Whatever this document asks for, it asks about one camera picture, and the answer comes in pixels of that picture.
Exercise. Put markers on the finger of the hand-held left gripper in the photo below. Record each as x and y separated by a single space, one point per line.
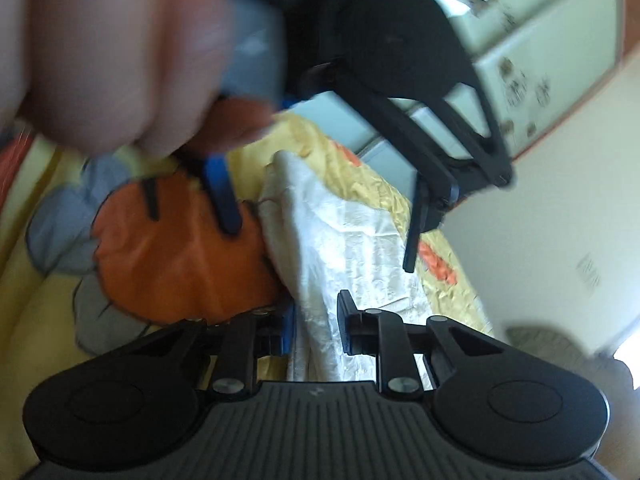
422 210
222 195

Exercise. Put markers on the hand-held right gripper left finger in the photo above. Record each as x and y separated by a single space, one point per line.
286 332

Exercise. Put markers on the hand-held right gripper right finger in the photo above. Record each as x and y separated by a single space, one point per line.
353 342

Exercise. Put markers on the person's left hand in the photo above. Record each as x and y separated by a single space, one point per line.
110 45

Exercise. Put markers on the yellow printed blanket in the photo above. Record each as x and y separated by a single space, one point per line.
175 265

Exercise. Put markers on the frosted glass wardrobe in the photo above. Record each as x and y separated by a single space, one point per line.
550 35

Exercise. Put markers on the green scalloped headboard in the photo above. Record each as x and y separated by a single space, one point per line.
555 345

